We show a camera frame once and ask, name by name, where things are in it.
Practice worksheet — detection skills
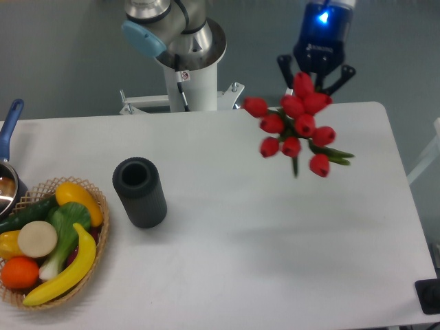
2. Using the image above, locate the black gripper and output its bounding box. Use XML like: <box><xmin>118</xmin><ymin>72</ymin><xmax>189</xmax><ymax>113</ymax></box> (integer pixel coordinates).
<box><xmin>276</xmin><ymin>2</ymin><xmax>356</xmax><ymax>96</ymax></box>

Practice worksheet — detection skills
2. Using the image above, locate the red tulip bouquet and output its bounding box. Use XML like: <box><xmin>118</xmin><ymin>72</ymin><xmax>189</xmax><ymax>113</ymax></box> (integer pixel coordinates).
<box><xmin>241</xmin><ymin>72</ymin><xmax>354</xmax><ymax>177</ymax></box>

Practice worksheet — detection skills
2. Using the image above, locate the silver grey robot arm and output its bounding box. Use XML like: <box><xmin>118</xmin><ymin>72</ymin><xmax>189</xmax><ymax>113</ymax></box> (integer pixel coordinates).
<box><xmin>122</xmin><ymin>1</ymin><xmax>356</xmax><ymax>96</ymax></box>

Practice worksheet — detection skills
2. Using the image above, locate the dark grey ribbed vase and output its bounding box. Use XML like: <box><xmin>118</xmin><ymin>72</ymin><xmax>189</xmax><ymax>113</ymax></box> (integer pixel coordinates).
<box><xmin>112</xmin><ymin>157</ymin><xmax>168</xmax><ymax>229</ymax></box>

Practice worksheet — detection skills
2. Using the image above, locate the black box at edge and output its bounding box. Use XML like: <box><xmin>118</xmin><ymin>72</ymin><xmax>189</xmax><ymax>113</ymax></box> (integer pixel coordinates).
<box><xmin>415</xmin><ymin>278</ymin><xmax>439</xmax><ymax>315</ymax></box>

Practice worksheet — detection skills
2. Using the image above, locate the green bok choy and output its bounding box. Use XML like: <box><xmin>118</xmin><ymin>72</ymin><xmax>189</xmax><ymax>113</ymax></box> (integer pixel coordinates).
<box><xmin>39</xmin><ymin>202</ymin><xmax>91</xmax><ymax>282</ymax></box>

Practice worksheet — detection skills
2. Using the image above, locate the yellow banana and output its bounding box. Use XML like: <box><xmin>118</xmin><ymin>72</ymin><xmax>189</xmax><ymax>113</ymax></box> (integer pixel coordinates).
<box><xmin>23</xmin><ymin>223</ymin><xmax>96</xmax><ymax>307</ymax></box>

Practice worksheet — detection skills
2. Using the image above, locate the woven wicker basket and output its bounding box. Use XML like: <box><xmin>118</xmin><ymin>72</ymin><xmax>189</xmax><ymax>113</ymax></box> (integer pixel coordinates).
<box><xmin>1</xmin><ymin>177</ymin><xmax>109</xmax><ymax>311</ymax></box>

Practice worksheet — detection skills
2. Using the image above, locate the green cucumber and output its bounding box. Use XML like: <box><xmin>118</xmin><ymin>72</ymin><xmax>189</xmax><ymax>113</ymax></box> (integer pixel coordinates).
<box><xmin>1</xmin><ymin>195</ymin><xmax>58</xmax><ymax>234</ymax></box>

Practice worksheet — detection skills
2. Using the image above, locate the beige round radish slice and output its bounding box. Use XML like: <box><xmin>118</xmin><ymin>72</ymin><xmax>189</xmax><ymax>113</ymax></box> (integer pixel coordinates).
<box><xmin>17</xmin><ymin>221</ymin><xmax>58</xmax><ymax>258</ymax></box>

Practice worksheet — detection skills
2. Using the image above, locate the yellow bell pepper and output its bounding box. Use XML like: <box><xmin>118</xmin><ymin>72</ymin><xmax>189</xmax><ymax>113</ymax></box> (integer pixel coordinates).
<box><xmin>0</xmin><ymin>230</ymin><xmax>24</xmax><ymax>260</ymax></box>

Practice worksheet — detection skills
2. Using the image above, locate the orange fruit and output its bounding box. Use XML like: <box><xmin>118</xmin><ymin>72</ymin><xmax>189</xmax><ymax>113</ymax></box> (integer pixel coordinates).
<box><xmin>1</xmin><ymin>256</ymin><xmax>39</xmax><ymax>289</ymax></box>

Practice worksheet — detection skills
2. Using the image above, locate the white clamp bracket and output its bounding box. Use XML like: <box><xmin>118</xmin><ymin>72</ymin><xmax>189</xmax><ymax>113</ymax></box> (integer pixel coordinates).
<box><xmin>119</xmin><ymin>82</ymin><xmax>245</xmax><ymax>115</ymax></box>

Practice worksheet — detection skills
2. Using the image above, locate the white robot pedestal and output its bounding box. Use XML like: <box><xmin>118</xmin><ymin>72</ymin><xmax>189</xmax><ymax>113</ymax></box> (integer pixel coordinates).
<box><xmin>157</xmin><ymin>18</ymin><xmax>227</xmax><ymax>113</ymax></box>

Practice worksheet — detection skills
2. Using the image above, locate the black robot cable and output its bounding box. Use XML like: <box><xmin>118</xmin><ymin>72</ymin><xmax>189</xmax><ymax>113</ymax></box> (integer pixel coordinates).
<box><xmin>173</xmin><ymin>54</ymin><xmax>191</xmax><ymax>112</ymax></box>

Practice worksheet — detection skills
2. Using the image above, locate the white frame bar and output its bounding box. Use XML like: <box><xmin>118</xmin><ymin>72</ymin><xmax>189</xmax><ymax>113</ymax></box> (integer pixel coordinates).
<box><xmin>407</xmin><ymin>118</ymin><xmax>439</xmax><ymax>185</ymax></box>

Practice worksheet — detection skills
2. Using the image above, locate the blue handled pot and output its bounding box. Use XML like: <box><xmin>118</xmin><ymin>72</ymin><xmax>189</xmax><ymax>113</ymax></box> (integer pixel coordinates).
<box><xmin>1</xmin><ymin>99</ymin><xmax>28</xmax><ymax>220</ymax></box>

